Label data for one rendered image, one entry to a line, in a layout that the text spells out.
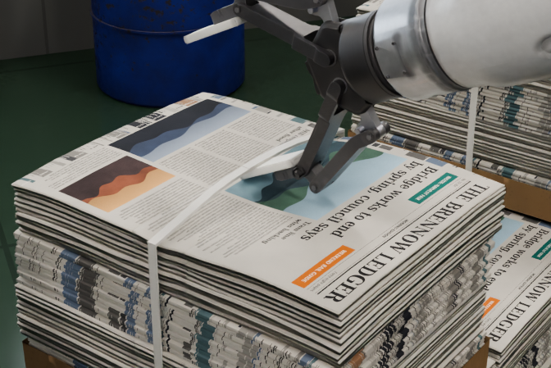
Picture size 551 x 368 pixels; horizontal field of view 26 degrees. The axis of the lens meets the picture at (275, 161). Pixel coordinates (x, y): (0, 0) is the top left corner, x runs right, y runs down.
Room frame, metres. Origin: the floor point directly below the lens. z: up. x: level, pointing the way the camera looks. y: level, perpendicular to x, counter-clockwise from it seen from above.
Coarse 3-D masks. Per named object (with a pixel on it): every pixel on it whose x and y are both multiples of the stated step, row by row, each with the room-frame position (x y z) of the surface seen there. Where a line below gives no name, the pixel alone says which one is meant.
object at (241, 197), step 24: (336, 144) 1.08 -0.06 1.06; (240, 192) 0.98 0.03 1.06; (264, 192) 0.98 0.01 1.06; (168, 216) 0.93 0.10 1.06; (192, 216) 0.93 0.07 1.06; (216, 216) 0.93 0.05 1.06; (240, 216) 0.93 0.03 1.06; (144, 240) 0.90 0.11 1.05; (168, 240) 0.89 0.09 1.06; (192, 240) 0.89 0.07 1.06; (144, 264) 0.90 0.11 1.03; (168, 264) 0.88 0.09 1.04; (144, 288) 0.89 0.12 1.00; (168, 288) 0.88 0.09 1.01; (144, 312) 0.89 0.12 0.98; (168, 312) 0.88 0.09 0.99; (144, 336) 0.90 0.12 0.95; (168, 336) 0.88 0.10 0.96; (144, 360) 0.89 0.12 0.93; (168, 360) 0.87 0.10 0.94
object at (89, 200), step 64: (128, 128) 1.11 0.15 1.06; (192, 128) 1.11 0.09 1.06; (256, 128) 1.11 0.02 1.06; (64, 192) 0.97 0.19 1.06; (128, 192) 0.97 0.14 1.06; (192, 192) 0.97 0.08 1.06; (64, 256) 0.95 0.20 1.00; (128, 256) 0.91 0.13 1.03; (64, 320) 0.95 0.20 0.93; (128, 320) 0.91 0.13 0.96
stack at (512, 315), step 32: (512, 224) 1.32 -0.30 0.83; (544, 224) 1.32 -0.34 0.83; (512, 256) 1.24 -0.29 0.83; (544, 256) 1.24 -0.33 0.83; (512, 288) 1.17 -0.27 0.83; (544, 288) 1.17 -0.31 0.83; (512, 320) 1.10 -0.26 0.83; (544, 320) 1.15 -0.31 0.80; (512, 352) 1.08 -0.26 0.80; (544, 352) 1.17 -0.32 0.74
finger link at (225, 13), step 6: (240, 0) 1.00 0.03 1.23; (246, 0) 1.00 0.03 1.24; (252, 0) 1.01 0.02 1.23; (228, 6) 1.01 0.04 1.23; (216, 12) 1.02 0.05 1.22; (222, 12) 1.02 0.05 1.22; (228, 12) 1.01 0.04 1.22; (216, 18) 1.02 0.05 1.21; (222, 18) 1.02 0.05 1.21; (228, 18) 1.01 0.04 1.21
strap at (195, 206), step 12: (288, 144) 1.04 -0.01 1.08; (300, 144) 1.05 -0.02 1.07; (264, 156) 1.01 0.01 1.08; (240, 168) 0.98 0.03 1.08; (252, 168) 0.98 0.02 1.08; (228, 180) 0.96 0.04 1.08; (216, 192) 0.94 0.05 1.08; (192, 204) 0.93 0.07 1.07; (204, 204) 0.93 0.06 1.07; (180, 216) 0.91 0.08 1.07; (168, 228) 0.90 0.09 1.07; (156, 240) 0.88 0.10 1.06
